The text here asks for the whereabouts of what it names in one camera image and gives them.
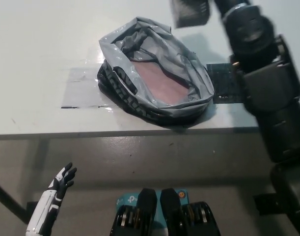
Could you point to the grey perforated rectangular container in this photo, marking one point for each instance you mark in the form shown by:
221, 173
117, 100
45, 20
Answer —
189, 13

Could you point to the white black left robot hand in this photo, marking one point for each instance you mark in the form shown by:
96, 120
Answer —
47, 204

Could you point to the grey black plastic bag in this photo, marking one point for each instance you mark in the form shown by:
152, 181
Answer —
189, 73

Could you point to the black left robot torso block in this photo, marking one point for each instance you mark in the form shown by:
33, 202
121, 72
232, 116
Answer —
146, 204

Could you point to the black table leg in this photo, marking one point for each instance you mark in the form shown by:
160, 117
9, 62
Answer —
9, 204

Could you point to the clear tape patch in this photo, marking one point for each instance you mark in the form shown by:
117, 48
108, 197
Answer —
81, 91

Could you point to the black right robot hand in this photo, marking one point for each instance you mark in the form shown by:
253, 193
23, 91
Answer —
230, 4

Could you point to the teal router box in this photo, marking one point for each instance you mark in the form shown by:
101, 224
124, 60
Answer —
124, 200

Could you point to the reddish brown flat board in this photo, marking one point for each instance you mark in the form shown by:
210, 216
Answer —
162, 83

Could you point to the dark tape patch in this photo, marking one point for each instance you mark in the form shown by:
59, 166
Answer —
223, 83

